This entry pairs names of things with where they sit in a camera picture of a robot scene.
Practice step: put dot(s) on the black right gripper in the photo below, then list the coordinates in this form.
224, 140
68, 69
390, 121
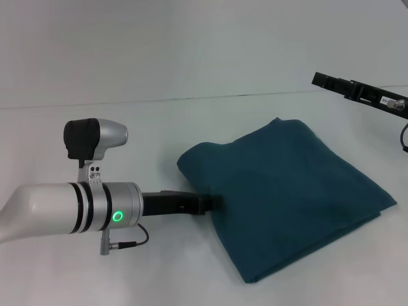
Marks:
379, 97

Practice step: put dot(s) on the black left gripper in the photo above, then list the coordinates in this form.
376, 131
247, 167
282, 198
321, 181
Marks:
172, 204

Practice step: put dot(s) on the teal blue shirt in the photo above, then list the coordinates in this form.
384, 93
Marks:
287, 197

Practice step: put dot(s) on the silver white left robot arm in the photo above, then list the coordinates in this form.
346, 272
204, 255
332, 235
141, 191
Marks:
70, 207

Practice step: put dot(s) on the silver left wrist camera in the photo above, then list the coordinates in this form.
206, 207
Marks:
92, 140

